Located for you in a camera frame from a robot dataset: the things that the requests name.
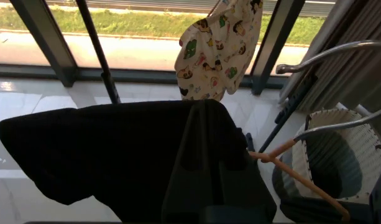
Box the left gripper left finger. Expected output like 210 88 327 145
161 102 214 222

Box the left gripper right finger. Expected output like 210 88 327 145
214 164 277 222

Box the pink clothes hanger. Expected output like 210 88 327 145
248 39 381 222

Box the black garment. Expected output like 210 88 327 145
0 98 250 223

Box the cream printed garment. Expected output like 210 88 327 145
174 0 264 102

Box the white laundry basket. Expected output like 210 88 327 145
272 108 381 206

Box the window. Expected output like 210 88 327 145
0 0 337 96

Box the beige curtain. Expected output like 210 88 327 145
278 0 381 113

